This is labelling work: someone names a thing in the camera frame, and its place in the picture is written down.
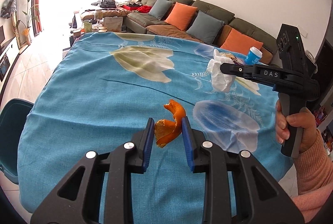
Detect orange peel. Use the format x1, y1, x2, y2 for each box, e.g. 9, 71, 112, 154
154, 99, 186, 148

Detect orange cushion far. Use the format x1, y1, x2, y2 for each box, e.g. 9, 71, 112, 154
165, 2, 198, 31

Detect white black TV cabinet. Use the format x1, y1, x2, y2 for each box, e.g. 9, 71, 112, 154
1, 38, 20, 101

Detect grey-blue cushion far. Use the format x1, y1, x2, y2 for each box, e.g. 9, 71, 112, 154
148, 0, 173, 20

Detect blue floral tablecloth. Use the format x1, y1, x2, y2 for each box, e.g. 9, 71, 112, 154
17, 32, 292, 215

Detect white standing air conditioner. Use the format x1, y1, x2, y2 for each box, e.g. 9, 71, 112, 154
11, 0, 36, 43

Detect dark green sectional sofa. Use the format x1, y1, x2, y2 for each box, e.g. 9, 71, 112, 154
124, 0, 278, 65

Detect blue white paper cup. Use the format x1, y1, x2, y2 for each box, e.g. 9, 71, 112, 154
245, 47, 262, 65

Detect orange cushion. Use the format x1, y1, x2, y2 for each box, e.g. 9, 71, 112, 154
221, 28, 263, 55
165, 2, 198, 31

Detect grey-blue cushion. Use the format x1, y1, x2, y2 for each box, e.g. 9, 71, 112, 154
186, 11, 225, 45
148, 0, 173, 20

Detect tall potted plant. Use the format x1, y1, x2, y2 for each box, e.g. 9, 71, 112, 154
16, 0, 39, 46

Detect grey-blue cushion near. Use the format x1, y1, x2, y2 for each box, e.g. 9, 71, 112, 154
186, 11, 225, 45

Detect person's right hand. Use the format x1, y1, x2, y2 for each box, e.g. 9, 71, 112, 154
275, 99, 318, 154

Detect orange cushion near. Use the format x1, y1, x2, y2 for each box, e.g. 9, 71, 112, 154
221, 28, 263, 55

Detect white tissue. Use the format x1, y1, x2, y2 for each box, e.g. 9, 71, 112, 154
207, 49, 235, 93

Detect cluttered coffee table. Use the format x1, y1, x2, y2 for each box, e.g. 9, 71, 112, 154
68, 7, 131, 46

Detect teal trash bin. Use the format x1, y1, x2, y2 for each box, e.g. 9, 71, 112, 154
0, 98, 33, 184

